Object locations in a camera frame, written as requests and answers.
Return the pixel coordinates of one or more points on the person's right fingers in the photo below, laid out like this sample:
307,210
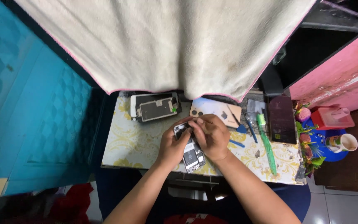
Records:
199,129

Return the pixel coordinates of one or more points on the pink wooden cabinet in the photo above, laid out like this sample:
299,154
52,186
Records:
337,74

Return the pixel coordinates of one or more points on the person's right hand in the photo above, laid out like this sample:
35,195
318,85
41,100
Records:
214,137

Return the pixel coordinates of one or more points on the black pry tool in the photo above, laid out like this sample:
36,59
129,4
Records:
233,114

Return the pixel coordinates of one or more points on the blue plastic plate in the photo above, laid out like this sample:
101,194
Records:
329,155

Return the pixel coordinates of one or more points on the detached phone display assembly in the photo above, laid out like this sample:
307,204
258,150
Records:
155,109

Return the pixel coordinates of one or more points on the person's red shirt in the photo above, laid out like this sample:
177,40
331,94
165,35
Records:
194,219

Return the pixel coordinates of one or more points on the red box with clear lid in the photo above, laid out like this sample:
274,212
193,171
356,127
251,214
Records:
331,118

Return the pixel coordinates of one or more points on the person's left hand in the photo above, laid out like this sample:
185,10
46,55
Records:
169,149

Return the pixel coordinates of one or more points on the person's dark blue trousers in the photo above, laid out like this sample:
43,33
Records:
291,199

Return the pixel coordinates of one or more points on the blue triangular pick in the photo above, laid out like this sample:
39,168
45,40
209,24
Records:
241,129

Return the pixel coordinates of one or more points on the red cloth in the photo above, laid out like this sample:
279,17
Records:
73,202

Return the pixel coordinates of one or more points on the gold phone back cover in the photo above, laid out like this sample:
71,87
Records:
213,107

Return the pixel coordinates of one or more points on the person's left fingers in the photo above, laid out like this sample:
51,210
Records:
176,124

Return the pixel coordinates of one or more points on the white mug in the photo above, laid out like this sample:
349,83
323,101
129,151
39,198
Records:
342,143

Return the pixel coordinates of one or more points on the white towel with pink edge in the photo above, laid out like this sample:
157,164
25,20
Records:
172,43

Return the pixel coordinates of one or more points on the blue plastic spudger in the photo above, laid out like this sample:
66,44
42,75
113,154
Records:
236,143

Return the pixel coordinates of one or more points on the artificial flower bunch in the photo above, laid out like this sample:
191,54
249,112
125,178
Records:
306,146

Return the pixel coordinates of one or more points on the green toothbrush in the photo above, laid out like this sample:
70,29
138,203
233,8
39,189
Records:
267,146

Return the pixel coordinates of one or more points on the white phone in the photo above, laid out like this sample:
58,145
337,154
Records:
133,105

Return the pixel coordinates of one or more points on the blue screwdriver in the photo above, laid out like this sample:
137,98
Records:
252,130

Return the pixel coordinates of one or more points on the dark phone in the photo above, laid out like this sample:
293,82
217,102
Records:
281,119

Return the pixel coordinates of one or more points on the black stool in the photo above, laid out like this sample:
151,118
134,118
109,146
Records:
194,182

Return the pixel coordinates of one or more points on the silver phone chassis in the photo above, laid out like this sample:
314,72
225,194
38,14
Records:
192,158

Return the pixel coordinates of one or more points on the clear plastic bag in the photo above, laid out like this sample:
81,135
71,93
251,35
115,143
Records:
256,106

